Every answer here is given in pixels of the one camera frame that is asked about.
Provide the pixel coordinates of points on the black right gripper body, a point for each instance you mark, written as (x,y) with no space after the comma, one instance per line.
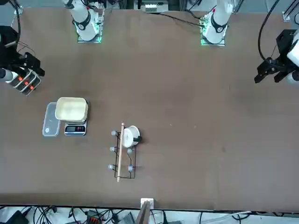
(8,56)

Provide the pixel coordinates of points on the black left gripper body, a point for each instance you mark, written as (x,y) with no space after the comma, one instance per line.
(285,40)

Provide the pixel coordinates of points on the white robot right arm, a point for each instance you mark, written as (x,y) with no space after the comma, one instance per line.
(85,25)

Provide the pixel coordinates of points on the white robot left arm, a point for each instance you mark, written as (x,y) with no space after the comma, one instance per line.
(216,23)

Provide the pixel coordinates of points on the silver digital kitchen scale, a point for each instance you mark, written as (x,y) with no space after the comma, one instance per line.
(75,128)

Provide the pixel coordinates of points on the black power box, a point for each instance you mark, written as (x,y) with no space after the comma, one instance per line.
(15,218)

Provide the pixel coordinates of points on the clear plastic lid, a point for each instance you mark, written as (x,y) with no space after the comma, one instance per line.
(50,119)

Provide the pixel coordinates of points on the cream rectangular bowl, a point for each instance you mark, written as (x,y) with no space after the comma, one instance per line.
(70,109)

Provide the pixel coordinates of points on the white cup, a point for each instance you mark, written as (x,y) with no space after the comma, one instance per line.
(129,137)

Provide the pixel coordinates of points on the grey terminal block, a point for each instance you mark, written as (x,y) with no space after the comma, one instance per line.
(150,8)

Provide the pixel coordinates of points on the orange black device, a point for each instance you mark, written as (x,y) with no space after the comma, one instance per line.
(93,219)

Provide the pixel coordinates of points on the dark ribbed power adapter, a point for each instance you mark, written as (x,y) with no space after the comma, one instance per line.
(128,219)

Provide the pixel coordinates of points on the white three-layer storage frame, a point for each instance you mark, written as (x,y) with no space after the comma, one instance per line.
(9,77)

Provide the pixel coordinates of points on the white post bracket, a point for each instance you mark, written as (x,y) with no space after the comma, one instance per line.
(151,202)

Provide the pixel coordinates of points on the aluminium camera post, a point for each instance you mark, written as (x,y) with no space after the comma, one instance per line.
(143,214)

